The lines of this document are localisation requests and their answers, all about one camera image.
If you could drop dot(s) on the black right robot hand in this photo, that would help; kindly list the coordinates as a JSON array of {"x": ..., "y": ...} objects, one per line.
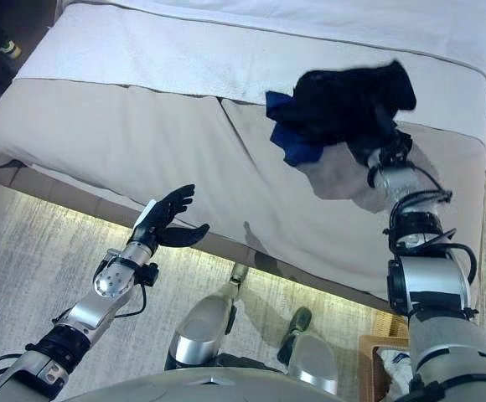
[{"x": 396, "y": 151}]

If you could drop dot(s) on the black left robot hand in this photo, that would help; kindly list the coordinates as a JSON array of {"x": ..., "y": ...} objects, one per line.
[{"x": 161, "y": 213}]

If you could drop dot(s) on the black garment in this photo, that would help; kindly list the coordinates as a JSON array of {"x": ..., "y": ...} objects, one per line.
[{"x": 343, "y": 96}]

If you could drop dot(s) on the blue garment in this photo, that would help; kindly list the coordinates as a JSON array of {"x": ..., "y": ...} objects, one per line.
[{"x": 293, "y": 142}]

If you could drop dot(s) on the white garment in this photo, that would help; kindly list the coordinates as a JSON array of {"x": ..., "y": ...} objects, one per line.
[{"x": 396, "y": 372}]

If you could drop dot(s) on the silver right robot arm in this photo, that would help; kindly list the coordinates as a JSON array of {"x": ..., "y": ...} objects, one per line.
[{"x": 431, "y": 285}]

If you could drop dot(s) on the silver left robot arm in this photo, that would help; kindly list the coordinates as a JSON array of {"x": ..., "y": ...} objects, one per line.
[{"x": 88, "y": 310}]

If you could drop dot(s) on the woven wicker basket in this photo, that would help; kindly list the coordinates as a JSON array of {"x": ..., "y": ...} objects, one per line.
[{"x": 370, "y": 360}]

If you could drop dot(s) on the silver left robot leg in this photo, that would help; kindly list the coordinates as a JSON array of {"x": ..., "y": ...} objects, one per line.
[{"x": 201, "y": 331}]

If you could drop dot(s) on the silver robot leg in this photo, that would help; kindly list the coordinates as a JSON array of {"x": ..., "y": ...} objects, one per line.
[
  {"x": 201, "y": 331},
  {"x": 310, "y": 360}
]

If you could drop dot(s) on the white duvet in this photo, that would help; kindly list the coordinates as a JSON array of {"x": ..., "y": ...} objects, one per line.
[{"x": 352, "y": 21}]

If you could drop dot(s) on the grey striped rug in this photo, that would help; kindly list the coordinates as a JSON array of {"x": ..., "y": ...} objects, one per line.
[{"x": 29, "y": 251}]

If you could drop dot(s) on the grey robot torso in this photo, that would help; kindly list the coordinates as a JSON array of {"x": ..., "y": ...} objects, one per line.
[{"x": 184, "y": 387}]

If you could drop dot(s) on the silver right robot leg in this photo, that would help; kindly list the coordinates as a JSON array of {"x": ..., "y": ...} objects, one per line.
[{"x": 310, "y": 360}]

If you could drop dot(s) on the person's sneaker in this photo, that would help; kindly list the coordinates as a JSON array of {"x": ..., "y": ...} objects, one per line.
[{"x": 10, "y": 48}]

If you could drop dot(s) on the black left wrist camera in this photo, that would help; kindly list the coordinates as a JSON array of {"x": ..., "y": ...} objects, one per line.
[{"x": 150, "y": 274}]

